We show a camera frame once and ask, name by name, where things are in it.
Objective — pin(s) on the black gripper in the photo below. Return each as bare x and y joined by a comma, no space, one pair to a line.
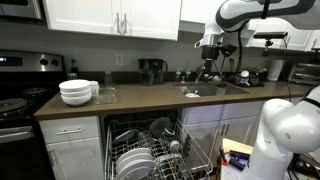
210,53

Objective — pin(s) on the white dinner plate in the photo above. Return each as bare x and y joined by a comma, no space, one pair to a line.
142,156
133,152
136,168

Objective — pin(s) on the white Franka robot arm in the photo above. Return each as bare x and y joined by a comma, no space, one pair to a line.
286,130

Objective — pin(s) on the chrome faucet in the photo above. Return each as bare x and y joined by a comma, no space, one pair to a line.
199,75

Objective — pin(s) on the steel kitchen sink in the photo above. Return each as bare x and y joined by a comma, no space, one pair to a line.
210,89

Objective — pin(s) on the small soap bottle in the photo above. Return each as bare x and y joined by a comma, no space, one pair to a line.
178,76
188,76

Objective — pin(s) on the small brown kitchen item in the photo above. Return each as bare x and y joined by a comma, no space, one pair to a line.
231,65

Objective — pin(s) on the black dish drying rack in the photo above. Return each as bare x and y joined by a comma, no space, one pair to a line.
248,80

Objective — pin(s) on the wide white drawer front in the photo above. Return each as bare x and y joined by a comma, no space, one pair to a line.
220,111

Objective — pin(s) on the black coffee maker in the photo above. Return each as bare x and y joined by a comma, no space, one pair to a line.
151,71

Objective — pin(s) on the white paper towel roll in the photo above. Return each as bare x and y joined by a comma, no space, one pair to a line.
275,70

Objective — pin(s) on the white base cabinet door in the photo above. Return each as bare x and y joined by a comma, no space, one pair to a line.
203,136
238,128
80,160

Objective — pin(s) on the black bowl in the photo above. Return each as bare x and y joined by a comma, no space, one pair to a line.
160,126

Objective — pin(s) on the black utensil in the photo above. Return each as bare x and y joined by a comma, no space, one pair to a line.
186,145

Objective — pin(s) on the wooden board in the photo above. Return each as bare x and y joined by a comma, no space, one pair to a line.
236,145

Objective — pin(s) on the small white cup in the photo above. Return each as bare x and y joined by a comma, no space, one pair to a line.
175,145

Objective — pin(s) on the blue purple tool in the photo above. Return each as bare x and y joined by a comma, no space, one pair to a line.
240,155

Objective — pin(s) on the clear drinking glass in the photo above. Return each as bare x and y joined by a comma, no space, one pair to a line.
144,135

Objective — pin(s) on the steel toaster oven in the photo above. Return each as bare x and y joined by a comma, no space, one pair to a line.
305,74

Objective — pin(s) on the black cylinder tool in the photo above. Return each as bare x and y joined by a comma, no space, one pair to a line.
236,164

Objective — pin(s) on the clear glass bottle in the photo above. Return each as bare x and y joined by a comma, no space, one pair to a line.
108,80

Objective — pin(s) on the clear glass container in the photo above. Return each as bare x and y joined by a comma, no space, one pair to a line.
106,96

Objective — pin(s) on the white perforated board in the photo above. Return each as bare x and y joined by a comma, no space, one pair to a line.
230,173

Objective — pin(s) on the grey plastic lid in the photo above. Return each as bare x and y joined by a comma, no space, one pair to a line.
124,136

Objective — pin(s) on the white mug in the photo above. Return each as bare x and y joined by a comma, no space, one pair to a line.
95,87

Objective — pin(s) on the dark glass bottle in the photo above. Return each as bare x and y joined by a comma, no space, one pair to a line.
74,68

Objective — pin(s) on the white bowl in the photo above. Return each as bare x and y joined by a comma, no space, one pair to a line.
76,94
76,100
74,84

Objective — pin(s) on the small glass jar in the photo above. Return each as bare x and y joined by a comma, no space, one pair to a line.
72,76

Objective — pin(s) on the black steel stove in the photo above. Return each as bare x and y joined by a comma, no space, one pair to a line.
20,100

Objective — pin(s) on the steel microwave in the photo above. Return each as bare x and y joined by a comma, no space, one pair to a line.
20,10

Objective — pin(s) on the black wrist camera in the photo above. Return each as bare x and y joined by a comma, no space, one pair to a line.
229,50

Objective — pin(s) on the white wall cabinet row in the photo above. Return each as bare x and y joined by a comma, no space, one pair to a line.
196,10

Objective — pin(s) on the black camera on stand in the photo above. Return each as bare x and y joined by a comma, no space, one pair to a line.
270,34

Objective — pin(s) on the white wall cabinet door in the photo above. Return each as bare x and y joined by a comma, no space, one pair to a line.
153,16
80,15

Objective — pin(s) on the white wall outlet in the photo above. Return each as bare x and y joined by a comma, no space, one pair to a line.
119,59

